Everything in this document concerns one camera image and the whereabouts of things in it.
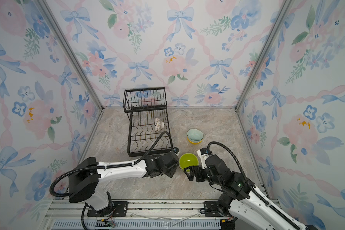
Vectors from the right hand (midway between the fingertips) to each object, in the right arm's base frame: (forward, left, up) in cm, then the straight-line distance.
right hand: (191, 169), depth 71 cm
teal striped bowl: (+29, -5, -12) cm, 31 cm away
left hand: (+6, +8, -10) cm, 14 cm away
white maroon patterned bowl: (+33, +19, -6) cm, 39 cm away
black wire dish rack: (+34, +25, +8) cm, 43 cm away
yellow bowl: (+24, -5, -14) cm, 28 cm away
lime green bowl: (+9, +1, -9) cm, 13 cm away
